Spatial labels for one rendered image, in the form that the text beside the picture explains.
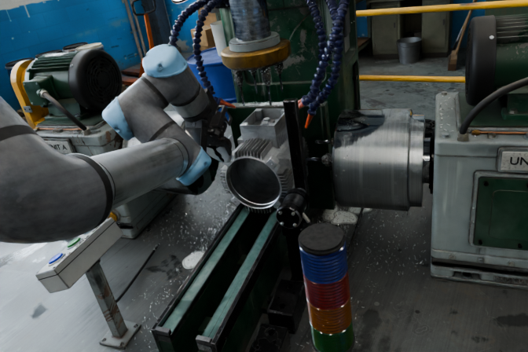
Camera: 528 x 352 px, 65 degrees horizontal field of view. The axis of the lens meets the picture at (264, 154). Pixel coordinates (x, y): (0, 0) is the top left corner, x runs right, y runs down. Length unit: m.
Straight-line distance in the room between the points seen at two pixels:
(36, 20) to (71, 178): 6.71
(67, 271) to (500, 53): 0.93
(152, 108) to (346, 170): 0.45
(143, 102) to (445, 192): 0.64
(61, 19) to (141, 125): 6.60
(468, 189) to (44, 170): 0.78
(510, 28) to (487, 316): 0.58
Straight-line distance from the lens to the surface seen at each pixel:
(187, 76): 0.85
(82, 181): 0.49
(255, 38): 1.05
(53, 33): 7.28
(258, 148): 1.06
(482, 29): 0.93
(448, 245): 1.04
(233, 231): 1.09
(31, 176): 0.46
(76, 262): 0.93
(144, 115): 0.81
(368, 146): 0.97
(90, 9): 7.70
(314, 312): 0.60
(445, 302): 1.05
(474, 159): 0.93
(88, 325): 1.18
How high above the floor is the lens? 1.55
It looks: 26 degrees down
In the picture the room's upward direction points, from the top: 10 degrees counter-clockwise
